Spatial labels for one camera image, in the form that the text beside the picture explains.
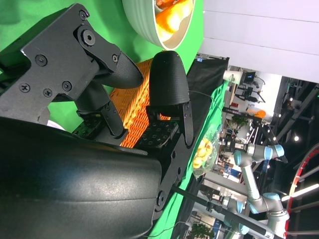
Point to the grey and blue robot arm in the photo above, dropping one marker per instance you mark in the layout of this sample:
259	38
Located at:
251	174

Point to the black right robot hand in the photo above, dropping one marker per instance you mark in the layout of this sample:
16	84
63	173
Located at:
74	186

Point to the green tablecloth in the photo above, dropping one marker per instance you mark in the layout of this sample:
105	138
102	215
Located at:
112	25

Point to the black backdrop cloth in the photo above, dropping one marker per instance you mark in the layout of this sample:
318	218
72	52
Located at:
207	74

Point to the pale green bowl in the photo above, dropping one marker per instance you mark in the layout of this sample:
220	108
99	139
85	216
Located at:
139	20

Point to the orange wicker basket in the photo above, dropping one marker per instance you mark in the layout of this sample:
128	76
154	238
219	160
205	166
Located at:
134	99

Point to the clear bag of yellow items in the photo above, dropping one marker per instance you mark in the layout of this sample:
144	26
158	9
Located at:
203	152

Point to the lavender plate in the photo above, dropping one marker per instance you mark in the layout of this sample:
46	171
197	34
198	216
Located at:
56	125

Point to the green backdrop cloth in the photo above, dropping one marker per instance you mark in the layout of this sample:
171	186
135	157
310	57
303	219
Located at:
179	211

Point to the black pole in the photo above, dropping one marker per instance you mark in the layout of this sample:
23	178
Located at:
199	200

